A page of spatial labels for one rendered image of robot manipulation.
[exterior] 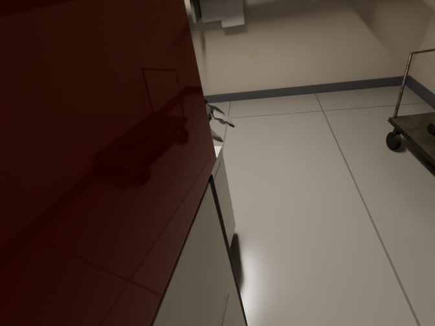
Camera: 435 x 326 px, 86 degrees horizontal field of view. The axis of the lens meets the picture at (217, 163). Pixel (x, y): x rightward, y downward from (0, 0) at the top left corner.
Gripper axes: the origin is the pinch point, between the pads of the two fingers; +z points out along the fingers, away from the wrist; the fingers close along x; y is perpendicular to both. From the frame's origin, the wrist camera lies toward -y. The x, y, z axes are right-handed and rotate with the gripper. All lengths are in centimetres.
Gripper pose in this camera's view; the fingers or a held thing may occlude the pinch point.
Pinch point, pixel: (226, 131)
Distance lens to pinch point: 83.5
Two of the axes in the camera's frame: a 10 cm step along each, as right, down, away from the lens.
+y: -0.8, 2.6, 9.6
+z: 8.0, 5.9, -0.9
